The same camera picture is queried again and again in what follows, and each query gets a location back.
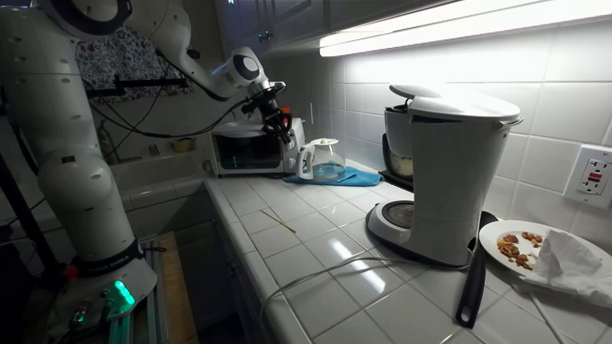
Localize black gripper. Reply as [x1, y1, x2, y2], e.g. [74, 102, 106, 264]
[244, 79, 294, 146]

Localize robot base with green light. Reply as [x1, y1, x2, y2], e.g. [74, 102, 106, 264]
[45, 257, 158, 344]

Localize white toaster oven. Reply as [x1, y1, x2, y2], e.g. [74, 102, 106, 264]
[208, 117, 307, 178]

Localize glass carafe with white lid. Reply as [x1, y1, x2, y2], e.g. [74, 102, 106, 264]
[296, 138, 345, 186]

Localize thin wooden skewer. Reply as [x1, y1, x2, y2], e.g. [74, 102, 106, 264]
[257, 209, 298, 235]

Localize blue towel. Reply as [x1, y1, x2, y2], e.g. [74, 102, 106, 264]
[282, 167, 384, 190]

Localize small yellow item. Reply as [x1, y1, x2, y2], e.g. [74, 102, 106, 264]
[169, 136, 198, 155]

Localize white sink basin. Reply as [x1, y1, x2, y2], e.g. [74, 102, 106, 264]
[106, 151, 215, 213]

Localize black horizontal rod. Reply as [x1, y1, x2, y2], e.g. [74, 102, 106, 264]
[83, 75, 191, 100]

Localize white coffee maker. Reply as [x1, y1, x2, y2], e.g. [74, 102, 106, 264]
[365, 83, 523, 268]

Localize patterned dark cloth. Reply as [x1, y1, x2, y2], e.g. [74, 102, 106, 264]
[72, 27, 192, 92]

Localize under-cabinet light strip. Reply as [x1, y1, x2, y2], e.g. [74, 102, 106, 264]
[317, 0, 612, 60]

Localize white plate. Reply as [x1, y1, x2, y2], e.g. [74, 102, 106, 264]
[477, 218, 612, 278]

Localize brown food pieces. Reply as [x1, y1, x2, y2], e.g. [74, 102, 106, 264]
[495, 230, 544, 272]

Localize black tripod leg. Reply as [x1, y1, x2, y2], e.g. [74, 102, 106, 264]
[0, 155, 64, 289]

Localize white paper napkin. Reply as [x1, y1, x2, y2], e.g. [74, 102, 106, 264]
[518, 228, 612, 312]

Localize white wall cabinet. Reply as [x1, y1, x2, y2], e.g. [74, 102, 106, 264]
[212, 0, 460, 58]

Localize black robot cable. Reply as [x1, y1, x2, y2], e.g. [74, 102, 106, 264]
[87, 94, 254, 142]

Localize thin white cable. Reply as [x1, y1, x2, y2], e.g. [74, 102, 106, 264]
[256, 253, 409, 321]

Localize black handled utensil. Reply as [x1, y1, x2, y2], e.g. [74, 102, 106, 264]
[453, 211, 498, 331]

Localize white wall outlet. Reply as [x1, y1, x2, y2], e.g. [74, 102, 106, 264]
[562, 144, 612, 211]

